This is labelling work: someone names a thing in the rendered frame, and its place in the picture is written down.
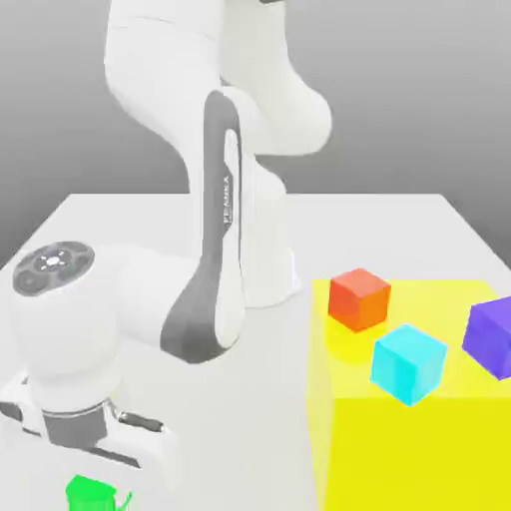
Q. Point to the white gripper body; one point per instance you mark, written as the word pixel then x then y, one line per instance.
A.
pixel 157 455

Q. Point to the small green cube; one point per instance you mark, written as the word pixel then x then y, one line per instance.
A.
pixel 90 495

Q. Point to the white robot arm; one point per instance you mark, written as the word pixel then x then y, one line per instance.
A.
pixel 159 60

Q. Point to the small red cube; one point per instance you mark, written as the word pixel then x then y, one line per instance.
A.
pixel 357 299

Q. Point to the small cyan cube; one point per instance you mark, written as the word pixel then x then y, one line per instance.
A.
pixel 407 365

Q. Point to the small purple cube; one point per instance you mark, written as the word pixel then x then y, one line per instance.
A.
pixel 489 339

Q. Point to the large yellow box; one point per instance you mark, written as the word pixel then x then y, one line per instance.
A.
pixel 407 459

